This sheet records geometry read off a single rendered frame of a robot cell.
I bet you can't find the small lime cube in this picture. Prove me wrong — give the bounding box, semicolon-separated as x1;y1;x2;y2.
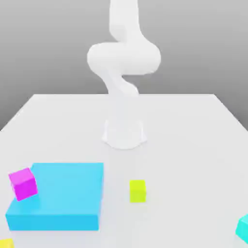
129;179;147;203

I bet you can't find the small magenta cube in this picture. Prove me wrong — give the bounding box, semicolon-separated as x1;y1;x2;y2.
8;167;39;202

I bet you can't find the small cyan cube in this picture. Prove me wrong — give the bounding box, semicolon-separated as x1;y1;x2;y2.
235;214;248;245

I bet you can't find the small yellow cube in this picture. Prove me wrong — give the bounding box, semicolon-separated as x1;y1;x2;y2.
0;238;15;248

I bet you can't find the large blue box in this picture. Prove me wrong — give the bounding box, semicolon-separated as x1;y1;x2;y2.
5;162;105;232

